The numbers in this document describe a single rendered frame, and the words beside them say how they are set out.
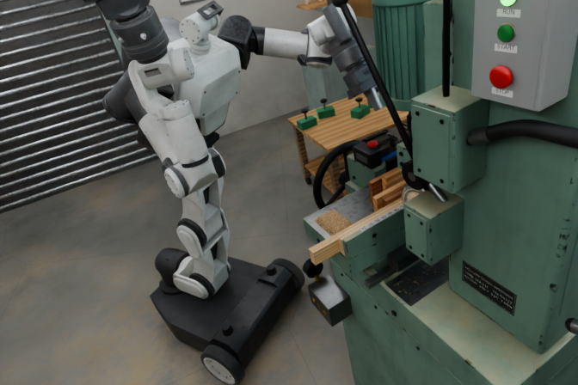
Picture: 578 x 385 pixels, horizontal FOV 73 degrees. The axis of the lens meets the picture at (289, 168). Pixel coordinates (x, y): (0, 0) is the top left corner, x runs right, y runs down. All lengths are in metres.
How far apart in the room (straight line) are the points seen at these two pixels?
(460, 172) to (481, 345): 0.39
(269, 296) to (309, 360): 0.31
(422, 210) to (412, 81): 0.26
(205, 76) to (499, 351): 0.94
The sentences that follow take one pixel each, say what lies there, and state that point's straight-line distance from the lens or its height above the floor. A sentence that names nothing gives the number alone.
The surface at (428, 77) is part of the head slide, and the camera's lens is 0.82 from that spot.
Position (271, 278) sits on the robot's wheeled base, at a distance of 1.94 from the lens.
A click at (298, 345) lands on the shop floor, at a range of 1.94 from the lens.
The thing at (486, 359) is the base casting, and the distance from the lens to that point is 0.93.
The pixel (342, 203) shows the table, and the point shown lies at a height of 0.90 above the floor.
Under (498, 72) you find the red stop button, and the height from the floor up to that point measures 1.37.
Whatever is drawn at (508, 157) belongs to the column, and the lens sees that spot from 0.72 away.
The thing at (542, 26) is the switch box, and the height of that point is 1.43.
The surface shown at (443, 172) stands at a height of 1.19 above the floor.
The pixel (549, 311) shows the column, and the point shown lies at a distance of 0.86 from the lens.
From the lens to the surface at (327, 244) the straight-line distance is 0.94.
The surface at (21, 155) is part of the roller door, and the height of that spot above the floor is 0.44.
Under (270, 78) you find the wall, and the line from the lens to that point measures 4.00.
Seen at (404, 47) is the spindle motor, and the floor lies 1.34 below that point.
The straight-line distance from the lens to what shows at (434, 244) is 0.82.
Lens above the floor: 1.57
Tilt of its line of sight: 30 degrees down
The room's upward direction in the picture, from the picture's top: 13 degrees counter-clockwise
